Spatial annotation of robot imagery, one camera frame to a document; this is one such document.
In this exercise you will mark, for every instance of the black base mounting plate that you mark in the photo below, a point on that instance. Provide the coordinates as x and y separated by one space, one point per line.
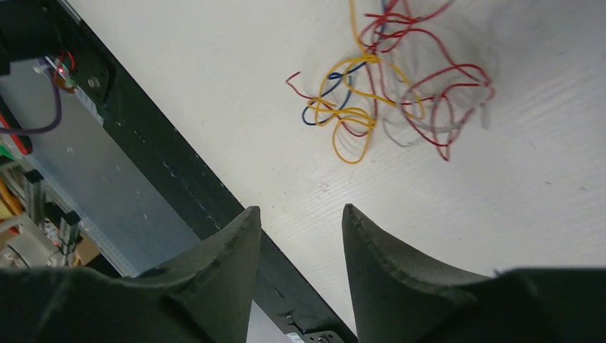
84 128

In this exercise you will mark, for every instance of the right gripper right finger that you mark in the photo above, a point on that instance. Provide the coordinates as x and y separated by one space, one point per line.
400 294

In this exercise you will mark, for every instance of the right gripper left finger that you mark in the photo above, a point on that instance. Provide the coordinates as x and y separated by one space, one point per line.
202 295

